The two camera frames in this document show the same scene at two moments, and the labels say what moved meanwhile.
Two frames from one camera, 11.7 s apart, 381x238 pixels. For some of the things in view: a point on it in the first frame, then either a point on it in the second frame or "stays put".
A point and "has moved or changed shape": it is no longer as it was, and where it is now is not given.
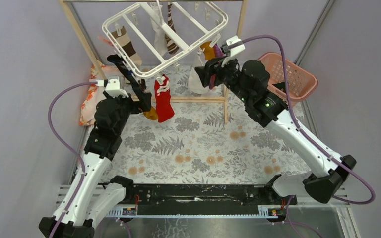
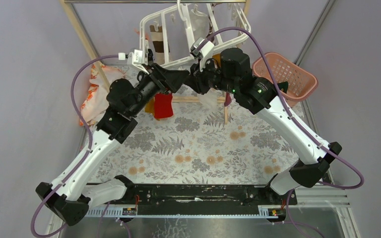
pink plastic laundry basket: [301, 84] stays put
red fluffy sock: [164, 109] stays put
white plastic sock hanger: [146, 39] has moved or changed shape
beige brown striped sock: [124, 41] → [158, 40]
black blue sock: [117, 59] → [150, 56]
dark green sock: [281, 86] stays put
